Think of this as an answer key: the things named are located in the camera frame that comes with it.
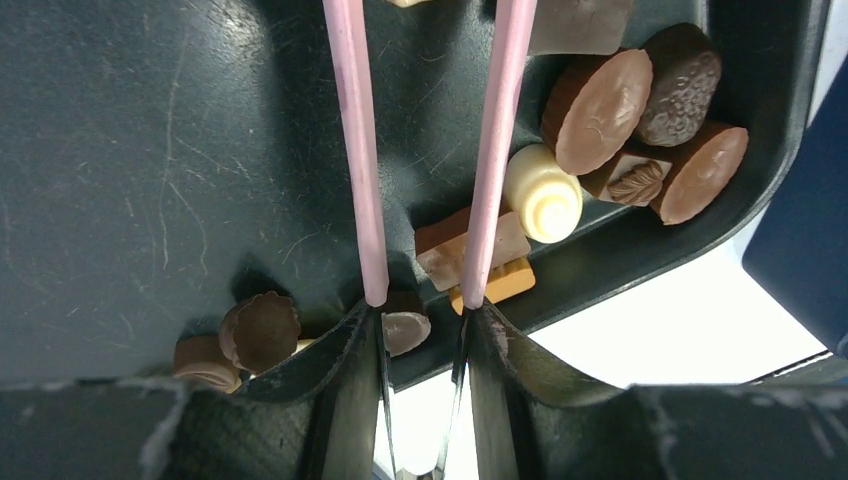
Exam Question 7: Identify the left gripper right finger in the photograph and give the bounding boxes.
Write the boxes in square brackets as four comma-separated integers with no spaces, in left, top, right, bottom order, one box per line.
[466,304,847,479]

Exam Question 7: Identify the pink cat paw tongs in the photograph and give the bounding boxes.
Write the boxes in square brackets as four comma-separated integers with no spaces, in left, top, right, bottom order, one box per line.
[323,1,536,324]

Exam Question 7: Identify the caramel square chocolate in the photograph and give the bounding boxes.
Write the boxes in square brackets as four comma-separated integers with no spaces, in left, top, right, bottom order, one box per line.
[484,256,536,304]

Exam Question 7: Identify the leaf embossed square chocolate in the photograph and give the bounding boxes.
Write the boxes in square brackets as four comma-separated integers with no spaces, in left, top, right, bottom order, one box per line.
[578,150,672,207]

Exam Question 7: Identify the white oval chocolate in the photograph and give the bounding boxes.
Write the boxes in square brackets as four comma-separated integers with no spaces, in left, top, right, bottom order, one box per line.
[503,144,583,244]

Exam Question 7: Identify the milk chocolate bar piece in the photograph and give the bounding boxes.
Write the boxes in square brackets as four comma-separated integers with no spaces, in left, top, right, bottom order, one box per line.
[415,204,531,291]

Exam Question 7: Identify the black chocolate tray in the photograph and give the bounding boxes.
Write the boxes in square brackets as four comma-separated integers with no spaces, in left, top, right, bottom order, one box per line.
[1,1,829,383]

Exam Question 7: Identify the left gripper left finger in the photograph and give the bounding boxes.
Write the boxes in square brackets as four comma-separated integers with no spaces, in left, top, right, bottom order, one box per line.
[1,303,380,479]

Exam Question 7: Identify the dark ribbed round chocolate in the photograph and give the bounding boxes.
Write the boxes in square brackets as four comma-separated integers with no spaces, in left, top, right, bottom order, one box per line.
[218,291,301,375]

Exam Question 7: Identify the blue tin lid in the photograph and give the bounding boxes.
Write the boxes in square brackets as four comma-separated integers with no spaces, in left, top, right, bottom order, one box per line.
[742,67,847,358]

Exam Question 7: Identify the brown oval chocolate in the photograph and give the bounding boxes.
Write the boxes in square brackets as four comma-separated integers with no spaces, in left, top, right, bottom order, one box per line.
[540,49,653,176]
[650,121,749,225]

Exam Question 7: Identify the dark textured round chocolate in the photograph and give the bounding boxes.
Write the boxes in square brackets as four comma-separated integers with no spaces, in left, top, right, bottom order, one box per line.
[634,23,722,147]

